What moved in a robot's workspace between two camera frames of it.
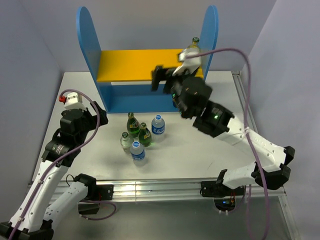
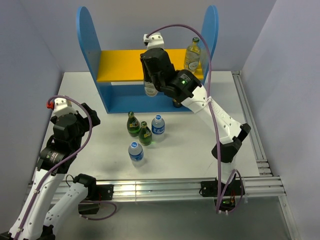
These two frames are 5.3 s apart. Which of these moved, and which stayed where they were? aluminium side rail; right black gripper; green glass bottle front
Moved: right black gripper
Stayed: aluminium side rail; green glass bottle front
